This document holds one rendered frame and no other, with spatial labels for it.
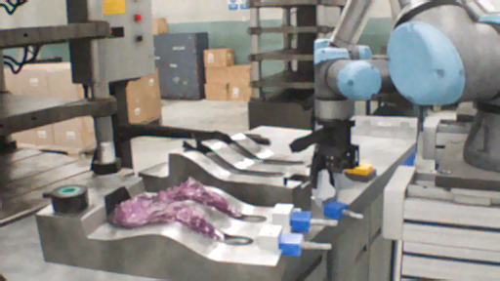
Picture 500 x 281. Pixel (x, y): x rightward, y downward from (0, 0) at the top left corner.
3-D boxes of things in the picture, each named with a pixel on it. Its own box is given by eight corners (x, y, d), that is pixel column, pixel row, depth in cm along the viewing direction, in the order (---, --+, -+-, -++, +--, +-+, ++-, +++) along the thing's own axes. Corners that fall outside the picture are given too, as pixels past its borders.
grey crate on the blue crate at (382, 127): (418, 134, 447) (418, 118, 443) (414, 144, 409) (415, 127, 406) (354, 130, 466) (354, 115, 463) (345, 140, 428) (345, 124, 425)
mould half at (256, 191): (337, 189, 135) (337, 142, 132) (293, 223, 112) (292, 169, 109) (195, 167, 158) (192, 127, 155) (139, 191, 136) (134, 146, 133)
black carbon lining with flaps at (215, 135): (308, 169, 131) (307, 135, 129) (278, 187, 117) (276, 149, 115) (205, 154, 147) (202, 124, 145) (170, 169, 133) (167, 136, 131)
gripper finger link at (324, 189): (328, 215, 107) (334, 174, 107) (308, 209, 111) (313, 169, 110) (336, 213, 109) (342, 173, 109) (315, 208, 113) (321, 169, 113)
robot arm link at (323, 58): (323, 50, 100) (308, 48, 108) (323, 102, 102) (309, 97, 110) (356, 49, 103) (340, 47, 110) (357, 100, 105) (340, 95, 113)
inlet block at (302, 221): (338, 230, 102) (338, 206, 101) (335, 240, 97) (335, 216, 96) (277, 226, 104) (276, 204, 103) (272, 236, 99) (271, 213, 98)
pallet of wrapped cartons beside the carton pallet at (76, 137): (129, 144, 519) (121, 59, 498) (74, 167, 438) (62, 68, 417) (50, 138, 559) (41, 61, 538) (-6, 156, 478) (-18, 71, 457)
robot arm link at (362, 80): (398, 60, 94) (371, 57, 104) (347, 62, 90) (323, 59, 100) (397, 100, 96) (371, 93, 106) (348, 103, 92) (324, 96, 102)
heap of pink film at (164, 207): (245, 210, 106) (243, 177, 104) (219, 246, 89) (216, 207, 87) (140, 203, 111) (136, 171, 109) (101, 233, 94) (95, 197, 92)
